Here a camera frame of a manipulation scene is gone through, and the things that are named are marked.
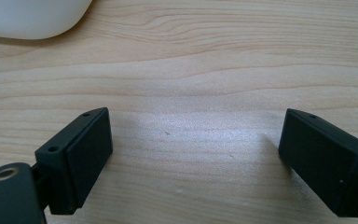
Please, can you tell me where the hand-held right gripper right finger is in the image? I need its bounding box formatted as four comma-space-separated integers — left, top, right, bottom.
278, 107, 358, 218

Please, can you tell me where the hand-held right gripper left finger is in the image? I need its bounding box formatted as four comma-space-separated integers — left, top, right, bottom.
34, 106, 114, 216

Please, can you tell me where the white rounded container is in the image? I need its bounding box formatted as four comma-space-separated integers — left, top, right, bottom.
0, 0, 93, 41

